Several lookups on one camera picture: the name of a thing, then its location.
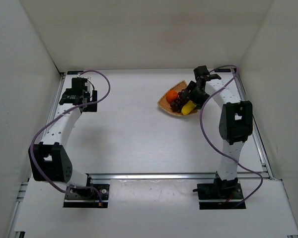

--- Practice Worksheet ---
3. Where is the yellow fake fruit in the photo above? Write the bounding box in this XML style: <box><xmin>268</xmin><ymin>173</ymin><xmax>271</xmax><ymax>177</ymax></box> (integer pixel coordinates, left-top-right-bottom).
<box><xmin>181</xmin><ymin>101</ymin><xmax>196</xmax><ymax>116</ymax></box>

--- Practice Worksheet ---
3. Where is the fake orange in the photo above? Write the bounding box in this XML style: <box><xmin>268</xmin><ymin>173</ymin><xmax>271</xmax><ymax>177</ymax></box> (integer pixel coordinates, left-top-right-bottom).
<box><xmin>165</xmin><ymin>90</ymin><xmax>178</xmax><ymax>104</ymax></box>

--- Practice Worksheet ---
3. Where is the purple fake grape bunch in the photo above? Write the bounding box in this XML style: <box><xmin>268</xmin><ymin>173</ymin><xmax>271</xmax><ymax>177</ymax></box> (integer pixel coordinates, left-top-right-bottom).
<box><xmin>170</xmin><ymin>90</ymin><xmax>189</xmax><ymax>114</ymax></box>

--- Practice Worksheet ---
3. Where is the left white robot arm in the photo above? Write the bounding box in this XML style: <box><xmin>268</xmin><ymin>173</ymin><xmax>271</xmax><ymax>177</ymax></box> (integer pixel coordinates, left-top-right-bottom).
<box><xmin>28</xmin><ymin>77</ymin><xmax>97</xmax><ymax>188</ymax></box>

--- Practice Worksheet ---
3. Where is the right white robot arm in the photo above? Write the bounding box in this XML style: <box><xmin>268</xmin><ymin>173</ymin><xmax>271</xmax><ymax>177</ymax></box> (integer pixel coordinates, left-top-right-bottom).
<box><xmin>181</xmin><ymin>65</ymin><xmax>253</xmax><ymax>199</ymax></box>

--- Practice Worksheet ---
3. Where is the woven triangular fruit bowl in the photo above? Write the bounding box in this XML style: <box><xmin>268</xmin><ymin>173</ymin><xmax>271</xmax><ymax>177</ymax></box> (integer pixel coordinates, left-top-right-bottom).
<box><xmin>157</xmin><ymin>80</ymin><xmax>198</xmax><ymax>117</ymax></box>

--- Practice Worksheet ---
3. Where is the right blue corner label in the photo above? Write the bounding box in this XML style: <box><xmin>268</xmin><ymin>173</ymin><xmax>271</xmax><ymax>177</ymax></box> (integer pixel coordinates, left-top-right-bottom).
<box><xmin>214</xmin><ymin>68</ymin><xmax>231</xmax><ymax>73</ymax></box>

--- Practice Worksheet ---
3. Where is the blue corner label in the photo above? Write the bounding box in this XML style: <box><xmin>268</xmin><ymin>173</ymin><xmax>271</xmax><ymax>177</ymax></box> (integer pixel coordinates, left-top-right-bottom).
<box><xmin>67</xmin><ymin>70</ymin><xmax>83</xmax><ymax>75</ymax></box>
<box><xmin>214</xmin><ymin>68</ymin><xmax>231</xmax><ymax>73</ymax></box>

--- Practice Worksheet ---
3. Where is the left blue corner label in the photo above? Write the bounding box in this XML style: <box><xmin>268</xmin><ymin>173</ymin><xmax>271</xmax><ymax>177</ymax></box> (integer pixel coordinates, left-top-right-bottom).
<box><xmin>67</xmin><ymin>70</ymin><xmax>83</xmax><ymax>75</ymax></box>

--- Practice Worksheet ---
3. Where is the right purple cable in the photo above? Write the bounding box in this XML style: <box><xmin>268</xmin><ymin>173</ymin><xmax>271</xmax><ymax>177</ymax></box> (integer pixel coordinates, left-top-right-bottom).
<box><xmin>200</xmin><ymin>64</ymin><xmax>264</xmax><ymax>210</ymax></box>

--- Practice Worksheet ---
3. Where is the purple cable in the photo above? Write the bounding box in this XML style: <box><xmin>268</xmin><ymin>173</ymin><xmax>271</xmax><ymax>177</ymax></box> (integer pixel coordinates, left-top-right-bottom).
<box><xmin>200</xmin><ymin>64</ymin><xmax>264</xmax><ymax>210</ymax></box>
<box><xmin>31</xmin><ymin>70</ymin><xmax>111</xmax><ymax>208</ymax></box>

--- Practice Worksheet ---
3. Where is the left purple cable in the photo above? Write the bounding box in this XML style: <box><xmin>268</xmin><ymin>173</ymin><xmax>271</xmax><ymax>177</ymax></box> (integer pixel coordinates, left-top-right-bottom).
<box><xmin>31</xmin><ymin>70</ymin><xmax>111</xmax><ymax>208</ymax></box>

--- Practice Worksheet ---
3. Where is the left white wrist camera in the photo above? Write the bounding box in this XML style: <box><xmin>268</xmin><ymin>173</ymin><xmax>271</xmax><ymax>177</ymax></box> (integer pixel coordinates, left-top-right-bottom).
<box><xmin>77</xmin><ymin>73</ymin><xmax>91</xmax><ymax>82</ymax></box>

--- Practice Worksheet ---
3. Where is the front aluminium frame rail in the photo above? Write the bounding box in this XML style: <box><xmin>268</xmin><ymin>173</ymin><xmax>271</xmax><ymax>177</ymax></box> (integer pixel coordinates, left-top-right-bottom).
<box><xmin>64</xmin><ymin>173</ymin><xmax>274</xmax><ymax>181</ymax></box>

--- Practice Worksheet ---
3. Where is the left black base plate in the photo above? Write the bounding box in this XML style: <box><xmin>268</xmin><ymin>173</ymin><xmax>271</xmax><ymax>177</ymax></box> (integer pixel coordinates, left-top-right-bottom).
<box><xmin>63</xmin><ymin>180</ymin><xmax>110</xmax><ymax>209</ymax></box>

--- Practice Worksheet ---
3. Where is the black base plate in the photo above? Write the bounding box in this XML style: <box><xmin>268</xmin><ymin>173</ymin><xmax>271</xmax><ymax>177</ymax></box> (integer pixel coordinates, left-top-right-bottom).
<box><xmin>63</xmin><ymin>180</ymin><xmax>110</xmax><ymax>209</ymax></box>
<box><xmin>193</xmin><ymin>183</ymin><xmax>246</xmax><ymax>210</ymax></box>

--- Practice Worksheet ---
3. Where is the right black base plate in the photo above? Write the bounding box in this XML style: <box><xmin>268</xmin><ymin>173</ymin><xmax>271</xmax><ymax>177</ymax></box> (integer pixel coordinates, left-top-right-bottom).
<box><xmin>193</xmin><ymin>183</ymin><xmax>246</xmax><ymax>210</ymax></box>

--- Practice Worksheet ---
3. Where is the left aluminium frame rail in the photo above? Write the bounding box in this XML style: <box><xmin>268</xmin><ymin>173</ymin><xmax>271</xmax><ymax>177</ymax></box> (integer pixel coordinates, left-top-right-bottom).
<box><xmin>5</xmin><ymin>72</ymin><xmax>67</xmax><ymax>238</ymax></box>

